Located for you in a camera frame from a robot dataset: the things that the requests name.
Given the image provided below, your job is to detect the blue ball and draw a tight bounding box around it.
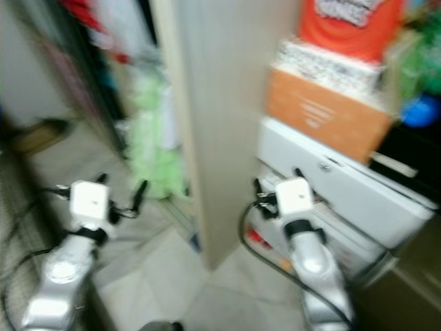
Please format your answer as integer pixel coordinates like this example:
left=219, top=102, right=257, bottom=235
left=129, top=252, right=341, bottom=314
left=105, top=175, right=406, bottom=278
left=400, top=93, right=441, bottom=130

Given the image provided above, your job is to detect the white plastic drawer unit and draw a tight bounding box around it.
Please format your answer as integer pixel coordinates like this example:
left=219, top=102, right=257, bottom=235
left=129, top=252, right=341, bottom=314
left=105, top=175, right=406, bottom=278
left=248, top=116, right=441, bottom=277

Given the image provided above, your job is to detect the light green fluffy cloth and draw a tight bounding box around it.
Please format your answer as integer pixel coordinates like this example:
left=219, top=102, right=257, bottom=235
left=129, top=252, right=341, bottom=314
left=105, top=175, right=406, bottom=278
left=124, top=69, right=187, bottom=201

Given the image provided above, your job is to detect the green plastic bag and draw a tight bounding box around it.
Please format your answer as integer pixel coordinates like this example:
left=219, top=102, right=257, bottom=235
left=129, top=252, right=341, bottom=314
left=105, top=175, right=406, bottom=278
left=396, top=10, right=441, bottom=97

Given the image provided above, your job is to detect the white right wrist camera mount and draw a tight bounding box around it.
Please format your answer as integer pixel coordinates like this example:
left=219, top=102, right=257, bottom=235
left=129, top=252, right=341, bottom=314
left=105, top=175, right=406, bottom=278
left=274, top=177, right=314, bottom=220

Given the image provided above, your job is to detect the light wooden wardrobe panel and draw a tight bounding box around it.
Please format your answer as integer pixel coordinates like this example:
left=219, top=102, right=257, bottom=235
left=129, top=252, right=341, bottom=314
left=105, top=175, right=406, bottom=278
left=150, top=0, right=304, bottom=271

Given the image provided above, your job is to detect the white patterned box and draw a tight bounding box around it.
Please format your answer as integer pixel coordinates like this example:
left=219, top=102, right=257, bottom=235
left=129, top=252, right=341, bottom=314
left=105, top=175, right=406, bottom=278
left=276, top=38, right=387, bottom=97

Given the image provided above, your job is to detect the orange cardboard box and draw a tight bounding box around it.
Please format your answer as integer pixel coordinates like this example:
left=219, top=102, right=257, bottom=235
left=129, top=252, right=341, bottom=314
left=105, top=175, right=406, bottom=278
left=265, top=66, right=393, bottom=165

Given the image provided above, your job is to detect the red snack bag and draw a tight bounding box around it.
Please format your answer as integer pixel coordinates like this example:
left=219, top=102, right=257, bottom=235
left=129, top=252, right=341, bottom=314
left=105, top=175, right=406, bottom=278
left=298, top=0, right=406, bottom=63

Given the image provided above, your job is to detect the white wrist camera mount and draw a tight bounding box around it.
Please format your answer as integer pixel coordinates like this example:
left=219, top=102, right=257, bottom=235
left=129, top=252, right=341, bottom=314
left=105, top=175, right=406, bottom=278
left=274, top=177, right=314, bottom=220
left=70, top=181, right=111, bottom=223

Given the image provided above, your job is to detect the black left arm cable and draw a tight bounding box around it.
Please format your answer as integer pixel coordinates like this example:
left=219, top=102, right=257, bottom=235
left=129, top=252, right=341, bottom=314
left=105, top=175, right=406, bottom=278
left=3, top=186, right=73, bottom=318

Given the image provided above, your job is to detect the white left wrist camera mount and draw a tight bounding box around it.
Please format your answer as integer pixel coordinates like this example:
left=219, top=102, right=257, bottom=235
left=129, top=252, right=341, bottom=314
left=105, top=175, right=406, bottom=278
left=70, top=181, right=111, bottom=223

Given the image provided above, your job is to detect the brown slipper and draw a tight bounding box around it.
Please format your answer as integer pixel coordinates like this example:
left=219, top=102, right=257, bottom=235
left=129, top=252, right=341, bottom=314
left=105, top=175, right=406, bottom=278
left=14, top=119, right=73, bottom=154

